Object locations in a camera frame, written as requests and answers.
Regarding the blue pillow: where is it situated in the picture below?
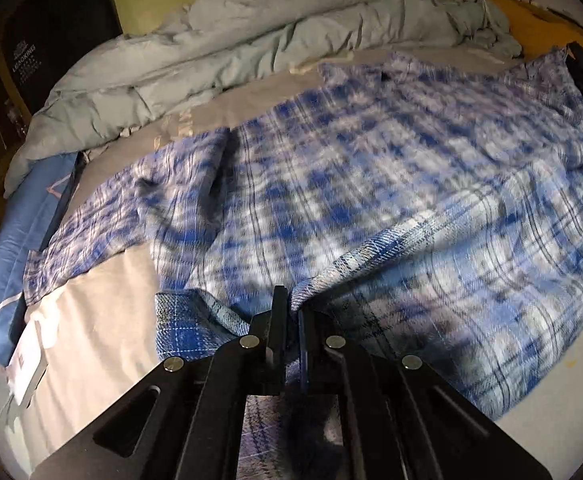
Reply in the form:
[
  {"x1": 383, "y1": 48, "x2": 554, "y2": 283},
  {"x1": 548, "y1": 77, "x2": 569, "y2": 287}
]
[{"x1": 0, "y1": 152, "x2": 84, "y2": 386}]

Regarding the white card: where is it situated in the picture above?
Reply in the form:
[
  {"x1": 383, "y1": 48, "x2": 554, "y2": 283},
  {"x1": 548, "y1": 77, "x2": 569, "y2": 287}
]
[{"x1": 1, "y1": 320, "x2": 49, "y2": 411}]

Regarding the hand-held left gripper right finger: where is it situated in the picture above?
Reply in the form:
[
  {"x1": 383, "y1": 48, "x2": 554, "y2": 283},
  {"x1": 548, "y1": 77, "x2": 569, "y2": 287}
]
[{"x1": 296, "y1": 308, "x2": 553, "y2": 480}]

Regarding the grey printed bed sheet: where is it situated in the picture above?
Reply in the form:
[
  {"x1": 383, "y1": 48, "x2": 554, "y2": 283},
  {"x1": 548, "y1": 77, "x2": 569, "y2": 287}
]
[{"x1": 0, "y1": 45, "x2": 583, "y2": 466}]

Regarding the black printed bag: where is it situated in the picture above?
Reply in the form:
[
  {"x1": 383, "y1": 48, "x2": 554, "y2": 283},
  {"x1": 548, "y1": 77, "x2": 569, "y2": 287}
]
[{"x1": 0, "y1": 0, "x2": 124, "y2": 116}]

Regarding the blue plaid flannel shirt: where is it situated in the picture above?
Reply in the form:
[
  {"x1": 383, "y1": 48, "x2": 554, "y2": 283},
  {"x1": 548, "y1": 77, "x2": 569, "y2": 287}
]
[{"x1": 24, "y1": 52, "x2": 583, "y2": 480}]

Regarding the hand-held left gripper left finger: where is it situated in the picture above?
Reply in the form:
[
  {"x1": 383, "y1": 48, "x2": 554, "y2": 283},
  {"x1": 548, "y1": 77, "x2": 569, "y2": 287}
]
[{"x1": 30, "y1": 285, "x2": 289, "y2": 480}]

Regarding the grey-blue crumpled duvet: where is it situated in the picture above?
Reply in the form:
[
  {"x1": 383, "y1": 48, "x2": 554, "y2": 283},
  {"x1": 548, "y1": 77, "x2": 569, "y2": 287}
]
[{"x1": 4, "y1": 0, "x2": 525, "y2": 198}]

